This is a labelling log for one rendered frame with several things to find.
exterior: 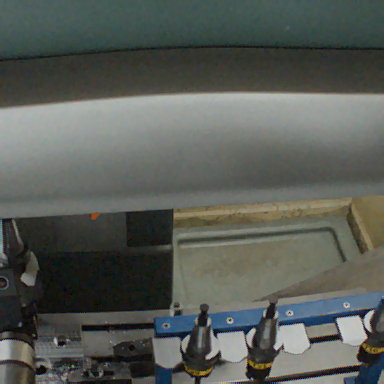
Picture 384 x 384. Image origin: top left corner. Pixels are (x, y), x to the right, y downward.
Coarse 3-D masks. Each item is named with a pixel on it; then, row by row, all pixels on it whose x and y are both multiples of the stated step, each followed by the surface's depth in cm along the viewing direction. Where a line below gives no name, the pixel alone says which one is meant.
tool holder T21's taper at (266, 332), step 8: (264, 312) 110; (264, 320) 109; (272, 320) 109; (256, 328) 112; (264, 328) 110; (272, 328) 110; (256, 336) 112; (264, 336) 111; (272, 336) 111; (256, 344) 112; (264, 344) 111; (272, 344) 112
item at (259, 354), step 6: (252, 330) 115; (252, 336) 114; (282, 336) 114; (246, 342) 114; (252, 342) 113; (282, 342) 113; (252, 348) 112; (258, 348) 112; (270, 348) 112; (276, 348) 112; (252, 354) 113; (258, 354) 112; (264, 354) 112; (270, 354) 113; (276, 354) 113; (258, 360) 113; (264, 360) 113
